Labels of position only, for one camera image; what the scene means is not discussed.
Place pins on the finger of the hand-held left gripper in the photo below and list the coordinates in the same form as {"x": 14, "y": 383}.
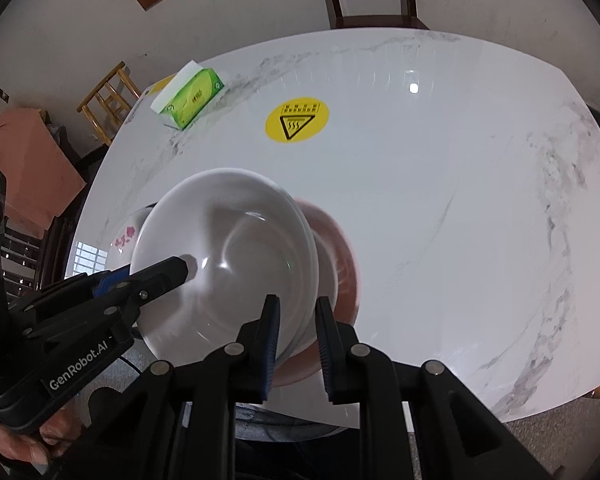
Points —
{"x": 160, "y": 275}
{"x": 111, "y": 282}

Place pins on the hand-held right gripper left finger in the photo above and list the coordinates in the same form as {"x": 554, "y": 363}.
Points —
{"x": 272, "y": 345}

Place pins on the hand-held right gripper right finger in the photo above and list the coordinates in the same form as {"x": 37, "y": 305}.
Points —
{"x": 326, "y": 350}

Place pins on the white dish with pink flower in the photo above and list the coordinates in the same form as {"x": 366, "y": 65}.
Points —
{"x": 125, "y": 240}

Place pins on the white bowl with pink base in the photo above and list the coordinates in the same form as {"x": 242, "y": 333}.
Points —
{"x": 220, "y": 250}

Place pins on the person's left hand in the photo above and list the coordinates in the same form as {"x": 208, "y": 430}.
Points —
{"x": 55, "y": 430}

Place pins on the dark wooden furniture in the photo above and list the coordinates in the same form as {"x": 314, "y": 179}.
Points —
{"x": 55, "y": 255}

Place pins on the pink board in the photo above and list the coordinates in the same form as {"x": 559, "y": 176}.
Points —
{"x": 35, "y": 170}

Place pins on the bamboo chair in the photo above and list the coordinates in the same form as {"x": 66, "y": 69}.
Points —
{"x": 110, "y": 105}

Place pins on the green tissue pack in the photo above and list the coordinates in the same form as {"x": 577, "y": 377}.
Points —
{"x": 192, "y": 95}

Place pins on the yellow rectangular table label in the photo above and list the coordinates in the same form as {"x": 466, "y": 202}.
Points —
{"x": 157, "y": 85}

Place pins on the round yellow warning sticker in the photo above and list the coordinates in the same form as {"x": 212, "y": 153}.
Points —
{"x": 296, "y": 121}

